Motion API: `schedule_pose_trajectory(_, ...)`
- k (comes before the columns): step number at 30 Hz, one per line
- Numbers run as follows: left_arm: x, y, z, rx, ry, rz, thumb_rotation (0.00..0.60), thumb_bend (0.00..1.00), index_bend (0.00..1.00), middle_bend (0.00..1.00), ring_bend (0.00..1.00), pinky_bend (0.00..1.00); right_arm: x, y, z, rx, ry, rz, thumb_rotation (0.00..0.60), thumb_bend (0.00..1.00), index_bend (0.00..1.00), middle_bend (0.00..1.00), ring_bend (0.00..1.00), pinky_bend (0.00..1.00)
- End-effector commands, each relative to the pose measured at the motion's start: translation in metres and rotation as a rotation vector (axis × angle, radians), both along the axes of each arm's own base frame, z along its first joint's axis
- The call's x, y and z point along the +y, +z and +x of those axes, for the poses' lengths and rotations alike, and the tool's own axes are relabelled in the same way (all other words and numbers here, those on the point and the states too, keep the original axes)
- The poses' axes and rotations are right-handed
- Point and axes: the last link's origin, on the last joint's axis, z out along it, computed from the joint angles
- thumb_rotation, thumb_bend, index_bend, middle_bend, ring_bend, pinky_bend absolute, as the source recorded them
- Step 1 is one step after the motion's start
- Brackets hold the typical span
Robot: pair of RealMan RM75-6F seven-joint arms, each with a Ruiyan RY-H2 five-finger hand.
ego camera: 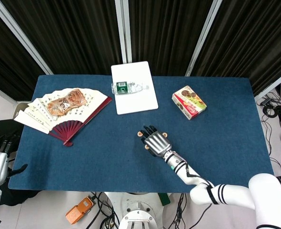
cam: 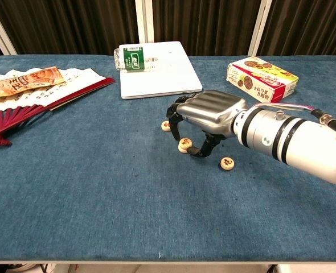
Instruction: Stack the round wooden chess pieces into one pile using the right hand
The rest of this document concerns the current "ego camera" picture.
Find orange snack packet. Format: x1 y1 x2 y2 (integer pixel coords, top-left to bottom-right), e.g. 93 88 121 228
46 88 88 117

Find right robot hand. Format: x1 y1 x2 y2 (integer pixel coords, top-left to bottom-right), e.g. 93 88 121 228
140 124 173 158

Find white frame post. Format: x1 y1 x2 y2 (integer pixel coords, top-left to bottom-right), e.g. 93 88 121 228
185 0 225 77
114 0 133 64
254 68 281 101
0 0 53 75

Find blue table cloth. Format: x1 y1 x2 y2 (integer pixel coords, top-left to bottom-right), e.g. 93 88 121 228
8 74 274 193

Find white robot torso base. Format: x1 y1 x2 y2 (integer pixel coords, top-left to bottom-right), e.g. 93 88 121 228
104 192 172 229

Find white closed laptop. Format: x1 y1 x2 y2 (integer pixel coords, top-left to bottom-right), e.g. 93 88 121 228
110 61 159 115

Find black curtain panel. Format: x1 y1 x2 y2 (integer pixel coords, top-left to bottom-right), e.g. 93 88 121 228
0 0 123 76
128 0 214 77
0 4 46 101
191 0 281 96

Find cookie cardboard box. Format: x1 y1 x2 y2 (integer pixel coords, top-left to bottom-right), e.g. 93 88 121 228
171 85 208 121

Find paper folding fan red ribs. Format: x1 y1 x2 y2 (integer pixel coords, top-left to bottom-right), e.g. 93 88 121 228
13 87 113 147

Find clear bottle green label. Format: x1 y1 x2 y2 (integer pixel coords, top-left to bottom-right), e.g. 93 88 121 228
111 81 151 95

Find orange foot pedal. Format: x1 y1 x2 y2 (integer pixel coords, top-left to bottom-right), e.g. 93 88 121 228
65 197 95 225

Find black coiled cable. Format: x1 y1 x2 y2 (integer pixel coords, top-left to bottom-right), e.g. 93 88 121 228
262 104 279 118

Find black floor cable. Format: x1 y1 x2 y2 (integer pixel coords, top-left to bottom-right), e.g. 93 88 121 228
168 192 214 229
89 192 121 229
261 119 281 178

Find dark green block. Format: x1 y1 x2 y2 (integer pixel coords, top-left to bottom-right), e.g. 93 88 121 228
158 192 171 206

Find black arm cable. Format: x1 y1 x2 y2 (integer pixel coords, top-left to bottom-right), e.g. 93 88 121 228
184 163 216 189

